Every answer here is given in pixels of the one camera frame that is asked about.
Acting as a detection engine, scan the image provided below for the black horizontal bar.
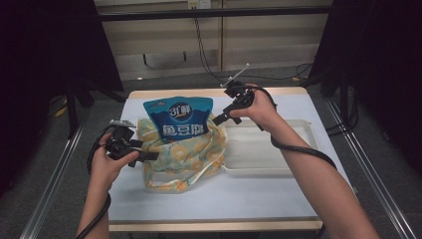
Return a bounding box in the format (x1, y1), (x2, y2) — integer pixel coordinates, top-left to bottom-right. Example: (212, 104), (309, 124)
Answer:
(98, 5), (332, 23)

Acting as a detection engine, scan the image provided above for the white wall socket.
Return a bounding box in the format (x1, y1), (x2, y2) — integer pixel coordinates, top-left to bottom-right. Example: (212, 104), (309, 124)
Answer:
(187, 0), (212, 10)

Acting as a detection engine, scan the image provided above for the person's right hand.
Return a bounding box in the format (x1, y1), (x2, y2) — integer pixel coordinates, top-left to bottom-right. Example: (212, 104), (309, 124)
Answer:
(228, 84), (283, 137)

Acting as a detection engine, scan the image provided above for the person's left hand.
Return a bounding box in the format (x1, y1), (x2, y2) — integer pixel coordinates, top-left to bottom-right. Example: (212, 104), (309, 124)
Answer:
(89, 133), (140, 194)

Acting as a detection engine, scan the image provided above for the black hanging wall cable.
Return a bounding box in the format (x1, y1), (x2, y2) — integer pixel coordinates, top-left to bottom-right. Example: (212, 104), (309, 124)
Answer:
(193, 16), (313, 89)

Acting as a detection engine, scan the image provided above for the white plastic tray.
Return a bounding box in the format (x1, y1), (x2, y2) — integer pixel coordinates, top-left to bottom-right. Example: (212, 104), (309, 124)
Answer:
(220, 119), (315, 177)

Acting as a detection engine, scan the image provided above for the right hand-held gripper cable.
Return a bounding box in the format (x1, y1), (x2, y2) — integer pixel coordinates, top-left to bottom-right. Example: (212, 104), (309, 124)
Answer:
(243, 84), (338, 171)

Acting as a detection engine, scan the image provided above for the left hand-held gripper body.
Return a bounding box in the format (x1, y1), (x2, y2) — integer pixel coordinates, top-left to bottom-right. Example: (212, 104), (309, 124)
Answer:
(105, 119), (144, 161)

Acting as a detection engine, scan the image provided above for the black curtain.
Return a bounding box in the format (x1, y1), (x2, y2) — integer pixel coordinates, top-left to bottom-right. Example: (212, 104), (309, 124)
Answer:
(307, 0), (422, 173)
(0, 0), (125, 200)

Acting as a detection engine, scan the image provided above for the metal floor rail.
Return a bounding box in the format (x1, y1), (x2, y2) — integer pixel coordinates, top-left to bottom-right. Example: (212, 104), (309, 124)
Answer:
(324, 98), (416, 239)
(19, 122), (91, 239)

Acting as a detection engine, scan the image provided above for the blue snack packet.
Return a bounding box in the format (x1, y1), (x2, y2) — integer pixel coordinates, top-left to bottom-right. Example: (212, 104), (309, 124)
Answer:
(142, 96), (214, 143)

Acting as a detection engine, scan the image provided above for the wooden table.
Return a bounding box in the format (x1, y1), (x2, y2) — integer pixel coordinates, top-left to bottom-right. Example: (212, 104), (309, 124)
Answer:
(108, 87), (323, 232)

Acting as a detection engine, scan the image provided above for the black floor cable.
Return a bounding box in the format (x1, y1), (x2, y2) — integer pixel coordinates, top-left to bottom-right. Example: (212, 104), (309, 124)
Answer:
(326, 93), (360, 136)

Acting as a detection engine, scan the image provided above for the orange-print teal shopping bag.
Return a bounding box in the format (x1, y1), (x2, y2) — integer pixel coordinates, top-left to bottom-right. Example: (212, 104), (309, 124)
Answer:
(136, 114), (230, 193)

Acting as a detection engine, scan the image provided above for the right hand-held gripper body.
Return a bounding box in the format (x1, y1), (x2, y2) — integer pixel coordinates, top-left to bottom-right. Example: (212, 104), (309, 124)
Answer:
(221, 63), (257, 111)

